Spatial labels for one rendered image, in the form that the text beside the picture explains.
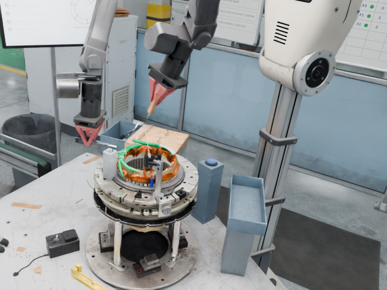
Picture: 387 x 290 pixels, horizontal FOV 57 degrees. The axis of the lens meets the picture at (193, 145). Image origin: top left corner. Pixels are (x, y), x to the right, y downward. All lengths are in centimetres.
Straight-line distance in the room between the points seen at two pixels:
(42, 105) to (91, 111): 295
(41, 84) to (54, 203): 249
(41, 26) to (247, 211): 136
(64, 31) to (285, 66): 122
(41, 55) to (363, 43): 283
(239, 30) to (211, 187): 207
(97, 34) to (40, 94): 295
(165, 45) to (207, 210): 74
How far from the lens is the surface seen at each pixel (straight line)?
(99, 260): 126
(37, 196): 160
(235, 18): 324
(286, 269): 252
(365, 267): 279
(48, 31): 200
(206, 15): 86
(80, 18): 205
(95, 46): 106
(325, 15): 111
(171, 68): 95
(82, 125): 109
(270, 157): 132
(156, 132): 147
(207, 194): 137
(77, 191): 161
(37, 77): 394
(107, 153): 105
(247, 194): 123
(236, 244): 119
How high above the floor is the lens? 169
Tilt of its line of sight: 26 degrees down
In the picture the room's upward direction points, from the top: 7 degrees clockwise
